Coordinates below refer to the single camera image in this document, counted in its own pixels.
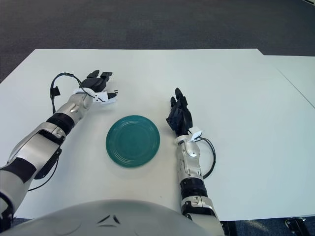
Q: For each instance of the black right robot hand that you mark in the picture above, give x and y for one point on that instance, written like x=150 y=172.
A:
x=182 y=118

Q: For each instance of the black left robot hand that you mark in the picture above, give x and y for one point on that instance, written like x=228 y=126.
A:
x=94 y=82

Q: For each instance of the white charger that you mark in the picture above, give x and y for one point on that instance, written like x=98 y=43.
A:
x=112 y=99

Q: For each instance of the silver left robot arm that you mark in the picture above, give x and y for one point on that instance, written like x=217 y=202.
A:
x=37 y=147

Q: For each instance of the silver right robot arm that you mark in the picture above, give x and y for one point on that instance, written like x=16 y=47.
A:
x=192 y=157

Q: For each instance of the green round plate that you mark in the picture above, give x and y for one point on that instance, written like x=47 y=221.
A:
x=133 y=141

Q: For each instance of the white left wrist connector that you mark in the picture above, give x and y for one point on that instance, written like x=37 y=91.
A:
x=101 y=97

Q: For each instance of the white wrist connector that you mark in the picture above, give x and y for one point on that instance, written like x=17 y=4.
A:
x=196 y=134
x=101 y=97

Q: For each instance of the white right wrist connector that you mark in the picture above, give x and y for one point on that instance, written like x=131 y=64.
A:
x=196 y=134

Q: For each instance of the white adjacent table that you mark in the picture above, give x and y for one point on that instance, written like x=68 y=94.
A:
x=300 y=71

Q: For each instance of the grey robot torso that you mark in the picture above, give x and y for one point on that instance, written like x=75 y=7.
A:
x=98 y=218

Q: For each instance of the black table caster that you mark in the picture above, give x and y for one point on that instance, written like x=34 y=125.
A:
x=294 y=225

